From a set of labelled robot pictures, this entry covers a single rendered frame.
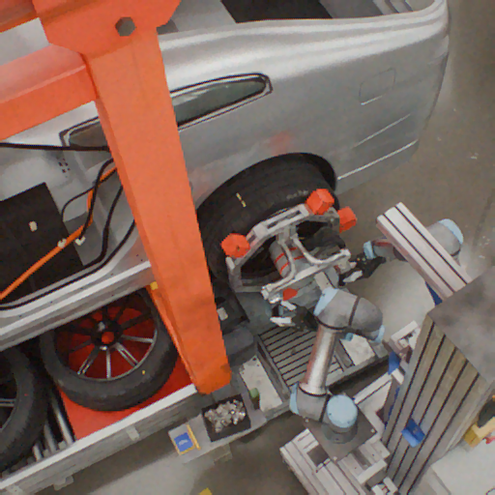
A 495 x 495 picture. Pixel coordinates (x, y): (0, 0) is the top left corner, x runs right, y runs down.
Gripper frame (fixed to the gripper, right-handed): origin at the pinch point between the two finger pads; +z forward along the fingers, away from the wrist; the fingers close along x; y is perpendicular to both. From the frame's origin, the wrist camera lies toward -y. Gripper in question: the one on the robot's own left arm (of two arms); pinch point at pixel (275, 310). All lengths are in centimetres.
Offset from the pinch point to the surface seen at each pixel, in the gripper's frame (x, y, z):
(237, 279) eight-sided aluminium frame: 8.7, -1.4, 20.3
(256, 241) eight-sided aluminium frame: 17.0, -26.4, 12.7
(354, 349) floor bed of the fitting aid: 22, 75, -35
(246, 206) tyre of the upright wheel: 28.4, -32.7, 20.8
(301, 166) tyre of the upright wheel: 57, -29, 5
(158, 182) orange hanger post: -33, -142, 19
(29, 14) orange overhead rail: -48, -216, 27
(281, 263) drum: 19.5, -6.8, 2.8
